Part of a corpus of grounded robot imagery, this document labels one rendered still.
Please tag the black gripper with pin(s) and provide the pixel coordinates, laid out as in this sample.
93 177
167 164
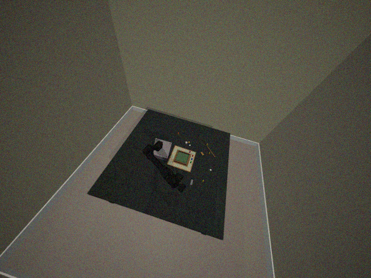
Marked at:
181 187

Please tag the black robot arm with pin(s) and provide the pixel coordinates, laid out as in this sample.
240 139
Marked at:
148 151

